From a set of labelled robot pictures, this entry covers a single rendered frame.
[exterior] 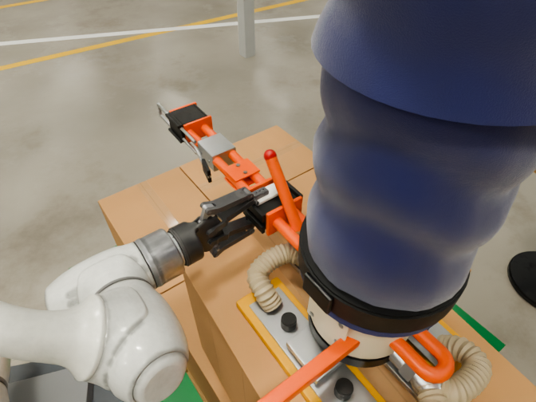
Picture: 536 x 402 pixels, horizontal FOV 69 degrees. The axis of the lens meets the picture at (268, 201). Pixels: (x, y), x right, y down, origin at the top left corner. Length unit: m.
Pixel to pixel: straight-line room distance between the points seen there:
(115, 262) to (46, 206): 2.19
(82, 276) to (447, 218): 0.50
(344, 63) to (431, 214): 0.15
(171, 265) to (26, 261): 1.92
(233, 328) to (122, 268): 0.24
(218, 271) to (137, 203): 1.01
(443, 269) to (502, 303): 1.90
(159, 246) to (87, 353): 0.22
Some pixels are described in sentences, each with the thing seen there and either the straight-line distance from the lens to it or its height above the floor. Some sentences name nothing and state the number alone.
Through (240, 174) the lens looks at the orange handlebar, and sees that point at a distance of 0.81.
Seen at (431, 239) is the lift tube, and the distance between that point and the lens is 0.40.
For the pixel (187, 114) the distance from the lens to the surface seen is 0.99.
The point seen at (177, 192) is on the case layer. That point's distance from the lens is 1.79.
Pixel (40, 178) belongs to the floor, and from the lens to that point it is 3.06.
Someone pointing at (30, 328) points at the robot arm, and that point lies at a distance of 0.52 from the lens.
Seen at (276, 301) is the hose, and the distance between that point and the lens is 0.73.
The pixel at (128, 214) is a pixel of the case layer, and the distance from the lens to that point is 1.75.
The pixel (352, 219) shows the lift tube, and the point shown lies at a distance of 0.41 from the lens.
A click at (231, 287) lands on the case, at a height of 1.07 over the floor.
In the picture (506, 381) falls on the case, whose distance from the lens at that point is 0.83.
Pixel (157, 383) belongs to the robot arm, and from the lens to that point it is 0.51.
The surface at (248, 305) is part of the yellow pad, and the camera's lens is 0.76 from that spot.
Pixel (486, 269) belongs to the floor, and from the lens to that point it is 2.44.
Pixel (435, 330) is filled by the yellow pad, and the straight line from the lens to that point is 0.79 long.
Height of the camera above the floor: 1.74
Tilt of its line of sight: 45 degrees down
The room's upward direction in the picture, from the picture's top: straight up
